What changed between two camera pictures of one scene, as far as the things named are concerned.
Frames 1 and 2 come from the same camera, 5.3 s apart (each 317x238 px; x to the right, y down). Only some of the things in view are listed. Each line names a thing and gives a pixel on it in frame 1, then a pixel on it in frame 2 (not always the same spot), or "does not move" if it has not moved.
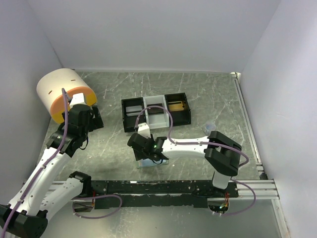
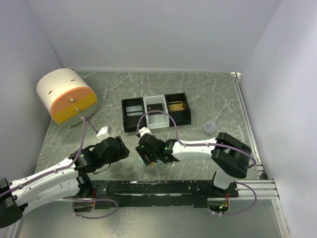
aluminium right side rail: x=249 y=122 does not move
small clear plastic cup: x=209 y=127 does not move
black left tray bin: x=131 y=108 does not move
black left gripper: x=97 y=121 → x=122 y=151
